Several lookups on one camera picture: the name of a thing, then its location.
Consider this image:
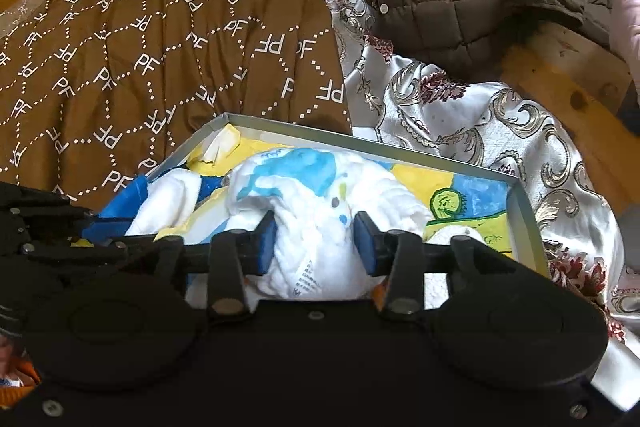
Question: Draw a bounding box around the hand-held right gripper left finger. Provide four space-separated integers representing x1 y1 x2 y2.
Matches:
150 211 277 319

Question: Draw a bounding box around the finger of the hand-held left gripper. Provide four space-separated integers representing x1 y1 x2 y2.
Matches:
0 182 151 242
17 239 132 265

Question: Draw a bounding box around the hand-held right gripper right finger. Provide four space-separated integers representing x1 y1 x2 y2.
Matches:
354 213 506 322

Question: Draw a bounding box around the white blue printed cloth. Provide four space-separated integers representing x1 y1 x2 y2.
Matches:
222 147 436 300

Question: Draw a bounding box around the white sock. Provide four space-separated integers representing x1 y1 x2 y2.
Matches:
125 169 206 238

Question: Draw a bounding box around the grey metal tray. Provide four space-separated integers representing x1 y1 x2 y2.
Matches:
100 112 633 410

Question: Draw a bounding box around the white textured cloth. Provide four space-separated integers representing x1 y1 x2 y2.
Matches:
422 226 513 310

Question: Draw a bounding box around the grey cardboard box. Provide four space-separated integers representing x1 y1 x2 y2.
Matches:
102 122 516 258

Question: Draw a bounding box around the silver floral cloth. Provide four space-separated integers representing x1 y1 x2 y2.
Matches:
322 0 640 348

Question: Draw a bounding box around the brown patterned quilt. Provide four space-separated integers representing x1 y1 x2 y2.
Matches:
0 0 353 212

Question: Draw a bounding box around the pink cloth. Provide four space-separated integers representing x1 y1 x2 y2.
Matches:
609 0 640 102

